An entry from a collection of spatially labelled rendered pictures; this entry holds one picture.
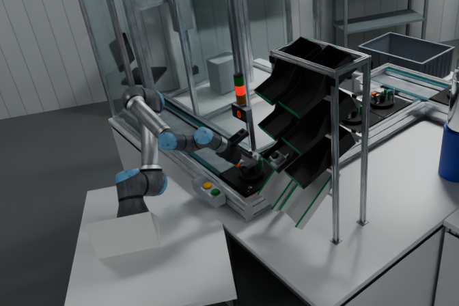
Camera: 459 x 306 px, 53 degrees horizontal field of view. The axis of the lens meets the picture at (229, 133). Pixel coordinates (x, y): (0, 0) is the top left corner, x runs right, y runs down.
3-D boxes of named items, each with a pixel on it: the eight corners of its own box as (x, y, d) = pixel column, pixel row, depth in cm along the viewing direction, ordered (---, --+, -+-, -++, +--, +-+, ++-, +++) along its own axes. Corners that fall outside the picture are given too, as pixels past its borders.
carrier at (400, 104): (385, 120, 263) (386, 100, 256) (352, 107, 280) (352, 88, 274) (412, 105, 273) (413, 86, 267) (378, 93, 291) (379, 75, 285)
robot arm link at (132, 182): (112, 201, 215) (108, 173, 218) (134, 200, 225) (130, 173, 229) (128, 195, 208) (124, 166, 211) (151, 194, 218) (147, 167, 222)
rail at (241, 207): (246, 223, 217) (244, 205, 211) (158, 151, 282) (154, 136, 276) (255, 218, 219) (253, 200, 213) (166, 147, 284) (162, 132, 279)
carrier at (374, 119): (355, 136, 252) (356, 117, 245) (323, 122, 269) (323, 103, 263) (384, 120, 263) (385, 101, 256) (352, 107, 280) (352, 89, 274)
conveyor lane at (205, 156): (250, 212, 223) (248, 196, 218) (167, 147, 285) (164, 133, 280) (294, 186, 236) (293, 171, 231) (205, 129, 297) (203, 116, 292)
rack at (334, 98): (336, 245, 198) (334, 74, 157) (280, 205, 225) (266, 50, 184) (369, 222, 207) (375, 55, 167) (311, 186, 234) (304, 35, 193)
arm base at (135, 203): (116, 219, 204) (113, 197, 207) (117, 223, 219) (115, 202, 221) (150, 214, 208) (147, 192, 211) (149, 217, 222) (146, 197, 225)
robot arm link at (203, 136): (192, 128, 207) (206, 123, 202) (209, 136, 214) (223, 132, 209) (190, 144, 204) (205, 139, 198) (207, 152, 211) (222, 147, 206)
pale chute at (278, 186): (278, 212, 201) (271, 210, 199) (263, 197, 212) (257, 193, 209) (315, 160, 198) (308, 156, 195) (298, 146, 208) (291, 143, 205)
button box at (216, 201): (215, 209, 222) (213, 199, 219) (192, 189, 238) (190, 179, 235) (227, 202, 225) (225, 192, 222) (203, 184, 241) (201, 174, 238)
